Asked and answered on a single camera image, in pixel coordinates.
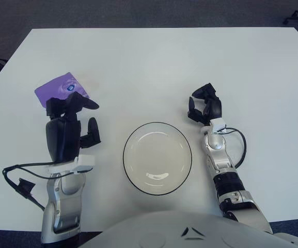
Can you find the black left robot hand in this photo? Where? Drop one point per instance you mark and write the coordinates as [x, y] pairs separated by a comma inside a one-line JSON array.
[[59, 134]]

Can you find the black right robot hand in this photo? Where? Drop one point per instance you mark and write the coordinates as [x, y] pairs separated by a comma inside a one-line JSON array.
[[213, 104]]

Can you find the purple tissue paper pack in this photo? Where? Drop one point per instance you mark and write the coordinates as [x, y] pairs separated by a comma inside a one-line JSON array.
[[53, 89]]

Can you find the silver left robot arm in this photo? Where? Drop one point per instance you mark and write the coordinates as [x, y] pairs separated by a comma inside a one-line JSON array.
[[61, 199]]

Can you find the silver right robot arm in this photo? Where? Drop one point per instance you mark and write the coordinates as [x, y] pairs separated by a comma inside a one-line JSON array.
[[231, 186]]

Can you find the white plate with black rim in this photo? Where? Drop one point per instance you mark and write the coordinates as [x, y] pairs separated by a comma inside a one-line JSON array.
[[157, 157]]

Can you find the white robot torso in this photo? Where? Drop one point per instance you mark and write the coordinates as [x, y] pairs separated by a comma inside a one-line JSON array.
[[190, 232]]

